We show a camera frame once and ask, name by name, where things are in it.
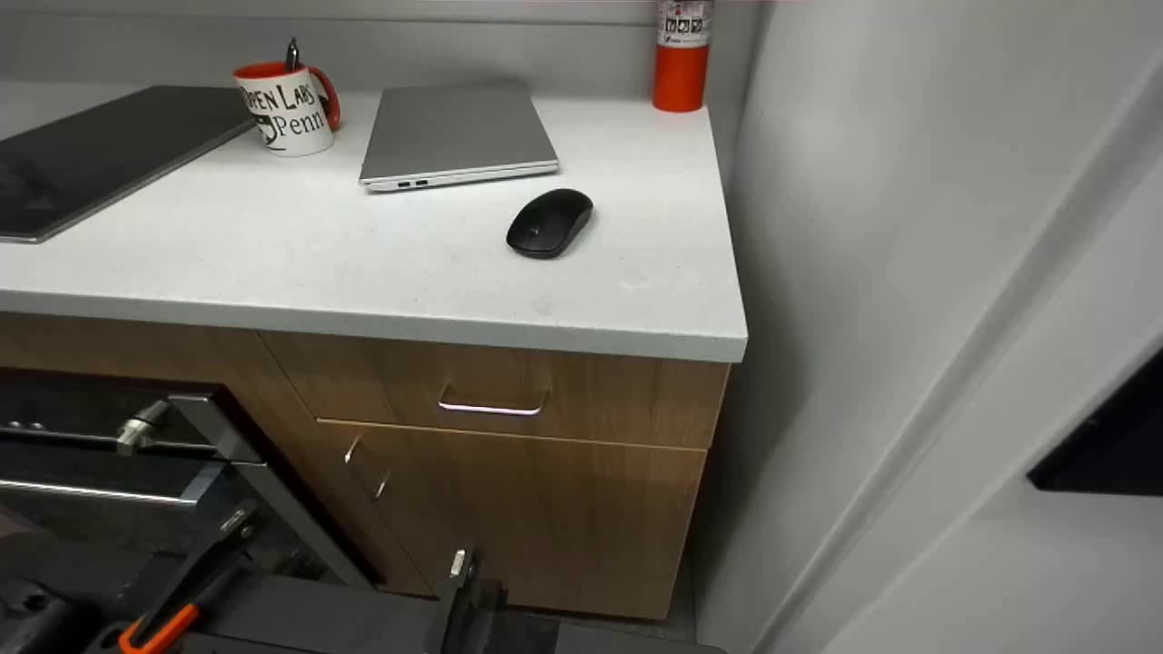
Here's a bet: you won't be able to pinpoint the silver cabinet door handle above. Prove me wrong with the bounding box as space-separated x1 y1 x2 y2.
337 432 395 502

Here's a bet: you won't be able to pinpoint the wooden drawer front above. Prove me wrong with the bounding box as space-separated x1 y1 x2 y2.
258 329 736 455

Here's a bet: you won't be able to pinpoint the dark metal frame bar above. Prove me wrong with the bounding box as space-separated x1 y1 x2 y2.
164 390 371 589

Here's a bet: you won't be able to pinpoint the black computer mouse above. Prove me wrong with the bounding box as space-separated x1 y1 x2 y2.
502 185 601 262

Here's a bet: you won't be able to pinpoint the grey closed laptop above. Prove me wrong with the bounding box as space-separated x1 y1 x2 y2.
357 78 565 196

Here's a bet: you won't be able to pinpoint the orange-handled black clamp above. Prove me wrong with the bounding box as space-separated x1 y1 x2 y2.
113 511 267 654

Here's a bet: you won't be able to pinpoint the white mug with red handle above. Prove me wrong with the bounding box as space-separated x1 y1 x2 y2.
228 57 347 158

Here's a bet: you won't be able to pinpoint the orange and white bottle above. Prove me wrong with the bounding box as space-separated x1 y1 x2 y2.
651 0 718 115

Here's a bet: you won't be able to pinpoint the wooden cabinet door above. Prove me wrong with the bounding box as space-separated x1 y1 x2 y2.
309 414 713 623

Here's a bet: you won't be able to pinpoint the silver drawer handle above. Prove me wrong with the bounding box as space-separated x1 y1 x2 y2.
438 382 550 420

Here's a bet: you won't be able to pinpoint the black clamp with silver tip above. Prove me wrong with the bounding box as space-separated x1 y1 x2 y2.
431 545 504 654

